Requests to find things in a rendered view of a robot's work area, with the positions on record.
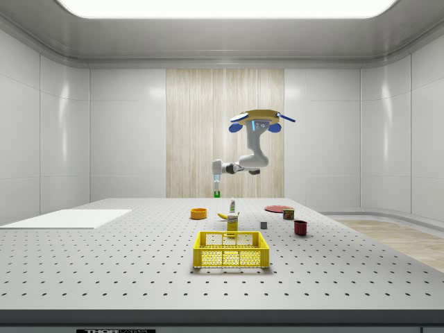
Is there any yellow basket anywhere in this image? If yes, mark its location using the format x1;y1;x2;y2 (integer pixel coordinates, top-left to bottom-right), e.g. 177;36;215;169
192;230;271;271

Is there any drone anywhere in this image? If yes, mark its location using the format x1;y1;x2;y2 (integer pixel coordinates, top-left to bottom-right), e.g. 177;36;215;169
228;108;297;135

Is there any white board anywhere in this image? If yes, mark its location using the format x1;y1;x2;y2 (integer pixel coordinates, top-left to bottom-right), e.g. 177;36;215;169
0;208;133;230

